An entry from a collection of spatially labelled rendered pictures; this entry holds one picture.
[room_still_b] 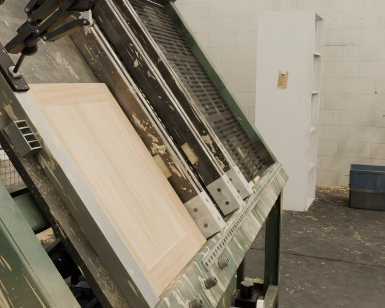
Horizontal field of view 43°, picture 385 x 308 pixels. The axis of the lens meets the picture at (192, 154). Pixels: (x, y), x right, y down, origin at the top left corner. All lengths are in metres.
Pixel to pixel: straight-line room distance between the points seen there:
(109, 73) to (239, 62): 5.34
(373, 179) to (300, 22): 1.81
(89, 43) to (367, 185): 4.38
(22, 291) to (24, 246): 0.07
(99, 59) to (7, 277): 0.86
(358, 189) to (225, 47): 2.69
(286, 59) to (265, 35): 0.34
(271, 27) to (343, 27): 1.52
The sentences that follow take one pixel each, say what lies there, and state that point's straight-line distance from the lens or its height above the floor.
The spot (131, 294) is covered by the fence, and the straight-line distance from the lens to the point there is 1.05.
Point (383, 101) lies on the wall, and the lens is 6.52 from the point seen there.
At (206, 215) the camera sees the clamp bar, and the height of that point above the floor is 0.96.
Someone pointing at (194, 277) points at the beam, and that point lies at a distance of 1.24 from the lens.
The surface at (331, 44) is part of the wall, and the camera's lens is 6.57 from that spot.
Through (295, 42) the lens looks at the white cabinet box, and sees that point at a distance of 5.22.
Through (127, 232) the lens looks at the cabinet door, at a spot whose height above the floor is 1.02.
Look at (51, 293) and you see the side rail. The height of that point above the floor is 1.03.
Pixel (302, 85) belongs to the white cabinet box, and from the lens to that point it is 5.19.
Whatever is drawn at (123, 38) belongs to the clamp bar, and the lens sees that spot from 1.84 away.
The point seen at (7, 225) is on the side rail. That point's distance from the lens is 0.84.
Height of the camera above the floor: 1.37
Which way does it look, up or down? 9 degrees down
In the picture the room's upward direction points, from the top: 1 degrees clockwise
